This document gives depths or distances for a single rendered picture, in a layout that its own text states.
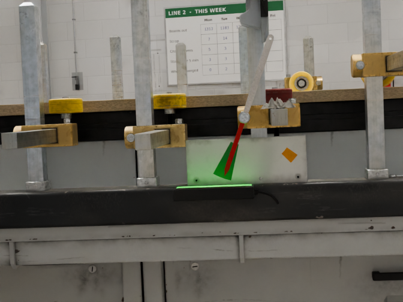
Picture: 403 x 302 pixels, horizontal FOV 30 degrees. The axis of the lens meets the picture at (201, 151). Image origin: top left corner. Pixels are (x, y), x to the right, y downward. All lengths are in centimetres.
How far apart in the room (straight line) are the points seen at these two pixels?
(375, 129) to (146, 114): 50
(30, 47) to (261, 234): 66
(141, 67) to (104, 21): 768
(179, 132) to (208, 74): 731
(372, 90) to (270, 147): 25
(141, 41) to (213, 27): 731
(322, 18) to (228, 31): 110
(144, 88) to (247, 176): 29
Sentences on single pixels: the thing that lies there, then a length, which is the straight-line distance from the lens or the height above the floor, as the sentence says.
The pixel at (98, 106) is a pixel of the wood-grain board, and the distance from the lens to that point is 186.
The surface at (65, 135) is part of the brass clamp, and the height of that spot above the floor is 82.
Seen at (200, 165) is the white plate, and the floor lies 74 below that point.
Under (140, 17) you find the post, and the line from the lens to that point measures 167.
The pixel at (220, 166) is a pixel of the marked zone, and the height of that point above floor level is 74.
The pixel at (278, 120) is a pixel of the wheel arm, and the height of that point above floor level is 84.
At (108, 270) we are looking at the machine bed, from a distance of 197.
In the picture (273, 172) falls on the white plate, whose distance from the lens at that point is 163.
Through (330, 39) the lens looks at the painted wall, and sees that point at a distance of 883.
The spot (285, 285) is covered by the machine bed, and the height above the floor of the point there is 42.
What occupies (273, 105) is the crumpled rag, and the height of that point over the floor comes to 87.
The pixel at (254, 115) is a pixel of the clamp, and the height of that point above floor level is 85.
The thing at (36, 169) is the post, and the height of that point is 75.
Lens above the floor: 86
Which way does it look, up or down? 3 degrees down
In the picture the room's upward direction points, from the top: 3 degrees counter-clockwise
